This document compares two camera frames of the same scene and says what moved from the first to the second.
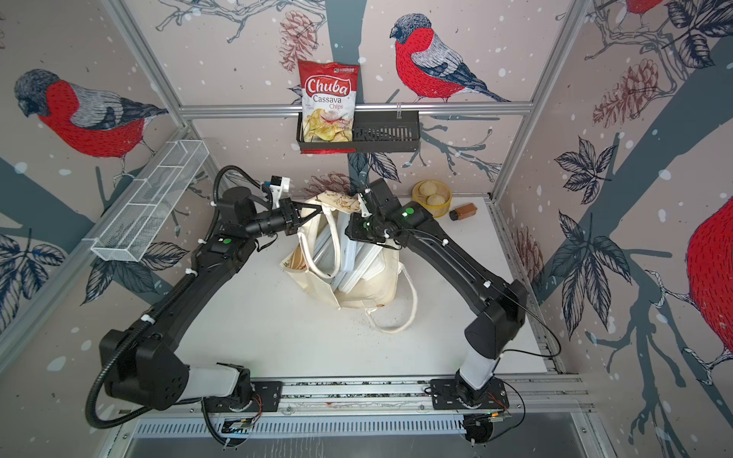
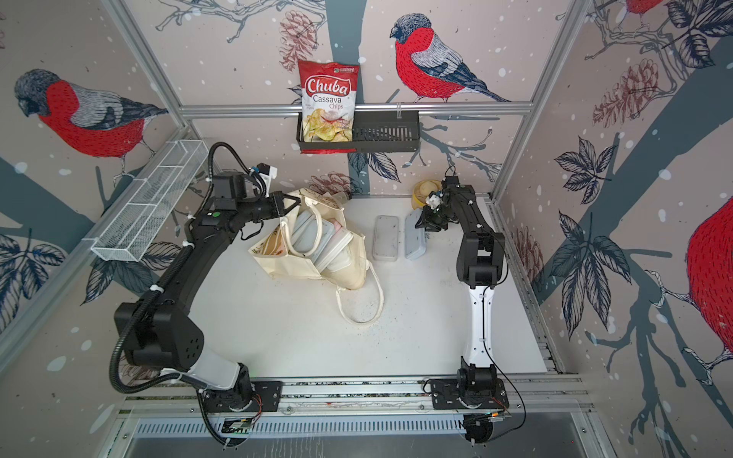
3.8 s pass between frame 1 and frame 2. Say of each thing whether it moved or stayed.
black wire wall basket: stayed
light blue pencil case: moved
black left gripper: moved
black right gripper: moved
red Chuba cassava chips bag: stayed
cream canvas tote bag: moved
